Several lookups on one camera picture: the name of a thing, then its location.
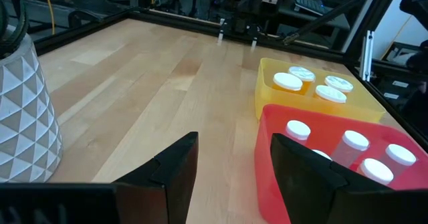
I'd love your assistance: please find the silver frame bracket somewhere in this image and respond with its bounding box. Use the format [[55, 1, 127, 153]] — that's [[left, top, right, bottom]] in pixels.
[[360, 29, 375, 82]]

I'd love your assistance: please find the black keyboard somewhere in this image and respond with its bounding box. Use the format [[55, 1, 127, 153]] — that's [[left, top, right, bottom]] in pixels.
[[294, 0, 330, 16]]

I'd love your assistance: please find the succulent in patterned white pot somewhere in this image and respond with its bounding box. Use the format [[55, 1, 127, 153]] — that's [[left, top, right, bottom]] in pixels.
[[0, 0, 64, 184]]

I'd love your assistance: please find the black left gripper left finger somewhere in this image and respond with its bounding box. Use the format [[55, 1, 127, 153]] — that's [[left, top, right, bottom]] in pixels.
[[112, 131, 199, 224]]

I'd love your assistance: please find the orange pill bottle white cap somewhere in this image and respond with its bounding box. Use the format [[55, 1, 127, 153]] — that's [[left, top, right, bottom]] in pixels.
[[288, 66, 316, 92], [272, 72, 304, 95], [314, 84, 348, 104], [324, 75, 354, 94]]

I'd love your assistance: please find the yellow plastic bin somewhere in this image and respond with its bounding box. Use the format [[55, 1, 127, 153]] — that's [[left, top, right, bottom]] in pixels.
[[254, 57, 387, 124]]

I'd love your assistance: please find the clear pill bottle white cap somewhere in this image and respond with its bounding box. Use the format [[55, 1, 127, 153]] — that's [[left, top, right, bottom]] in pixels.
[[381, 143, 417, 178], [330, 129, 370, 169], [310, 149, 334, 162], [356, 157, 395, 186], [284, 119, 312, 146]]

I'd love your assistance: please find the black aluminium table frame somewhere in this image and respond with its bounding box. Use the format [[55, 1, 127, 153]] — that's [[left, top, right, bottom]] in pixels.
[[33, 0, 428, 151]]

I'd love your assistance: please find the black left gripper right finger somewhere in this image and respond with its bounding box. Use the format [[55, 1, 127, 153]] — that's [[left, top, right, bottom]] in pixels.
[[270, 132, 428, 224]]

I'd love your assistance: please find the red-pink plastic bin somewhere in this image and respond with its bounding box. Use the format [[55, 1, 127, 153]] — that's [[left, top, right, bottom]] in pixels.
[[253, 103, 428, 224]]

